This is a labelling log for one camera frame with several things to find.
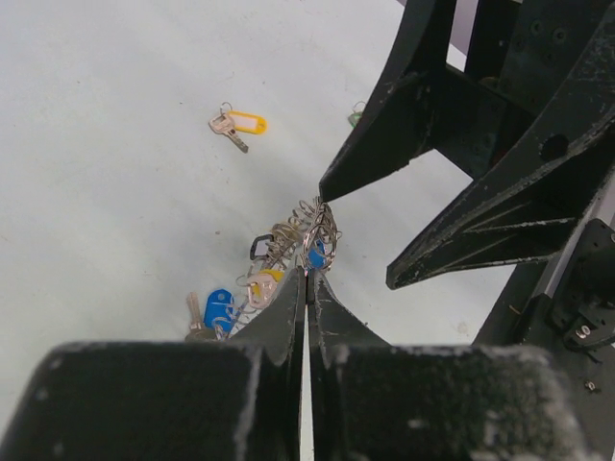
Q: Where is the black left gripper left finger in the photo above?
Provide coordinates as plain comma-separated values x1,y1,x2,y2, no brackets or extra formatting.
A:
1,269,306,460

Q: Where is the green tagged key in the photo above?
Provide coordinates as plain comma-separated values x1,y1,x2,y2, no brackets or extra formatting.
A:
347,101,366,128

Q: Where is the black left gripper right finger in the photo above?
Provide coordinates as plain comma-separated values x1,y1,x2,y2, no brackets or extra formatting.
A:
307,272,600,460

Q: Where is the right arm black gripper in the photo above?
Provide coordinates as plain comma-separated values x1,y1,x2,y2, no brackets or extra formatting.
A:
319,1,614,289

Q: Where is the metal keyring disc with keys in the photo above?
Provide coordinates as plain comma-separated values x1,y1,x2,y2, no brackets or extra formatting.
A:
185,196,342,343

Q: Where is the yellow tagged key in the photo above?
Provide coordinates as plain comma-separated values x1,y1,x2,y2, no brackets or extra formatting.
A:
209,102,268,154

